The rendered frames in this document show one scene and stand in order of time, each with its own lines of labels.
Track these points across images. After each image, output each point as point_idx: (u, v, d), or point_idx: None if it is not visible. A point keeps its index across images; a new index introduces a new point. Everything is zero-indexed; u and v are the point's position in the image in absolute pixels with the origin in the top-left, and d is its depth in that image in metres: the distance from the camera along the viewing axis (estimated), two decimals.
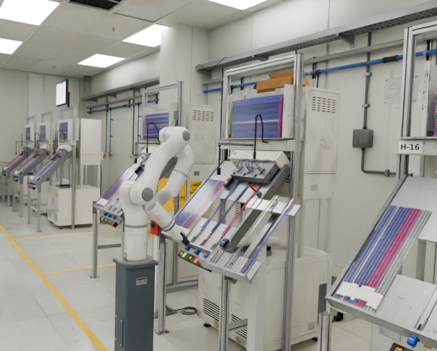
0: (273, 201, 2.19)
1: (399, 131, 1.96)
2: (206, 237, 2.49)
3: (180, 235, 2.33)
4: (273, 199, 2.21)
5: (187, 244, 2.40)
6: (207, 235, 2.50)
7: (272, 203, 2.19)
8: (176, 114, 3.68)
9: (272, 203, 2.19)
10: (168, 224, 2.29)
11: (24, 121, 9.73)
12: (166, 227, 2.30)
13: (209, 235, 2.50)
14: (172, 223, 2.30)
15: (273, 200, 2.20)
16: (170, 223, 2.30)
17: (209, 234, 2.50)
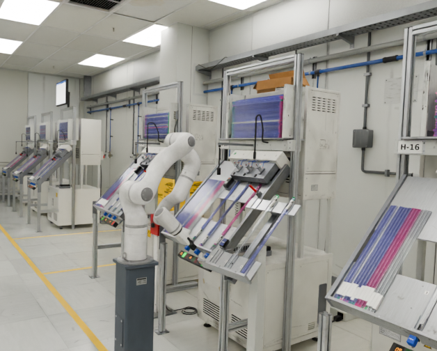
0: (273, 201, 2.19)
1: (399, 131, 1.96)
2: (202, 241, 2.48)
3: (187, 239, 2.36)
4: (273, 199, 2.21)
5: (194, 248, 2.43)
6: (203, 239, 2.49)
7: (272, 203, 2.19)
8: (176, 114, 3.68)
9: (272, 203, 2.19)
10: (175, 229, 2.32)
11: (24, 121, 9.73)
12: (173, 232, 2.32)
13: (205, 239, 2.48)
14: (179, 228, 2.33)
15: (273, 200, 2.20)
16: (177, 228, 2.32)
17: (206, 237, 2.48)
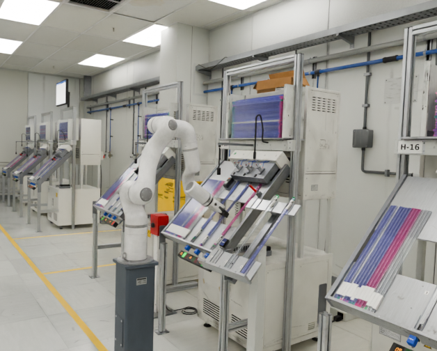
0: (273, 201, 2.19)
1: (399, 131, 1.96)
2: (202, 241, 2.48)
3: None
4: (273, 199, 2.21)
5: None
6: (203, 239, 2.49)
7: (272, 203, 2.19)
8: (176, 114, 3.68)
9: (272, 203, 2.19)
10: None
11: (24, 121, 9.73)
12: None
13: (205, 239, 2.48)
14: None
15: (273, 200, 2.20)
16: None
17: (206, 237, 2.48)
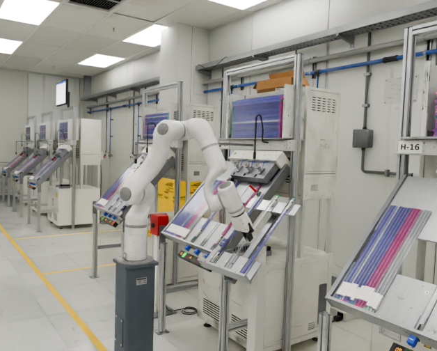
0: (273, 201, 2.19)
1: (399, 131, 1.96)
2: (213, 259, 2.09)
3: (248, 225, 2.01)
4: (273, 199, 2.21)
5: (250, 239, 2.08)
6: (213, 257, 2.10)
7: (272, 203, 2.19)
8: (176, 114, 3.68)
9: (272, 203, 2.19)
10: (239, 209, 1.98)
11: (24, 121, 9.73)
12: (236, 212, 1.98)
13: (216, 257, 2.10)
14: (242, 209, 1.99)
15: (273, 200, 2.20)
16: (240, 209, 1.98)
17: (217, 255, 2.10)
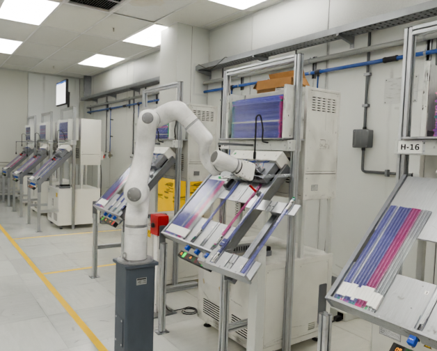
0: (225, 176, 2.50)
1: (399, 131, 1.96)
2: (213, 259, 2.09)
3: (249, 162, 2.30)
4: (223, 177, 2.50)
5: (260, 173, 2.34)
6: (213, 257, 2.10)
7: (226, 176, 2.49)
8: None
9: (227, 175, 2.49)
10: (236, 158, 2.24)
11: (24, 121, 9.73)
12: (238, 159, 2.23)
13: (216, 257, 2.10)
14: None
15: (223, 177, 2.50)
16: None
17: (217, 255, 2.10)
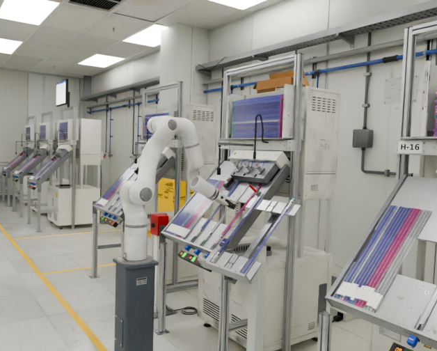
0: (207, 235, 2.50)
1: (399, 131, 1.96)
2: (213, 259, 2.09)
3: None
4: (206, 237, 2.49)
5: None
6: (213, 257, 2.10)
7: (208, 234, 2.50)
8: (176, 114, 3.68)
9: (208, 233, 2.51)
10: None
11: (24, 121, 9.73)
12: None
13: (216, 257, 2.10)
14: None
15: (207, 237, 2.49)
16: None
17: (217, 255, 2.10)
